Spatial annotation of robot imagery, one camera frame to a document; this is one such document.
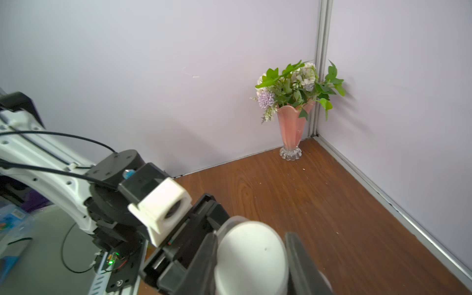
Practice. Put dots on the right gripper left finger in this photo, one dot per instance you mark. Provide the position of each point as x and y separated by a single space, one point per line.
199 279

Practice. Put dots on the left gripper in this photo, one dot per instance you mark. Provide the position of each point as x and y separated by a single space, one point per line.
167 266

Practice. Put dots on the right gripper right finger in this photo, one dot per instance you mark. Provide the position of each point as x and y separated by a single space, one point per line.
304 277

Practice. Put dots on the square clear plastic bottle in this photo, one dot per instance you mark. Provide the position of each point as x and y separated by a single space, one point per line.
252 259

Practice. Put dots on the white bottle cap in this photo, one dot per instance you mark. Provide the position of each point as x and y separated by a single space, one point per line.
251 259

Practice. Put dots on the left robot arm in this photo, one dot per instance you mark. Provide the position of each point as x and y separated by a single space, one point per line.
86 191

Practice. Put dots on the pink vase with flowers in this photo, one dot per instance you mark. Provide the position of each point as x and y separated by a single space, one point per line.
290 95

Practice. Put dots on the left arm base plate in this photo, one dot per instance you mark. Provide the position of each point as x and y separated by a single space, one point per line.
118 276

